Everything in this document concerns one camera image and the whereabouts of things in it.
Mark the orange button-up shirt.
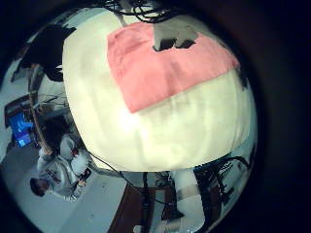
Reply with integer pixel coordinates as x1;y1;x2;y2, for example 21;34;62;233
106;21;241;115

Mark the person in white hoodie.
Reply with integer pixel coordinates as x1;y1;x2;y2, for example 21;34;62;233
29;134;93;202

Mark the blue lit screen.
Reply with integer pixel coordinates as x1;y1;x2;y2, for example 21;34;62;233
9;112;35;149

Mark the black cable bundle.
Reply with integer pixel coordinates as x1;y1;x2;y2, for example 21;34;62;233
96;0;183;24

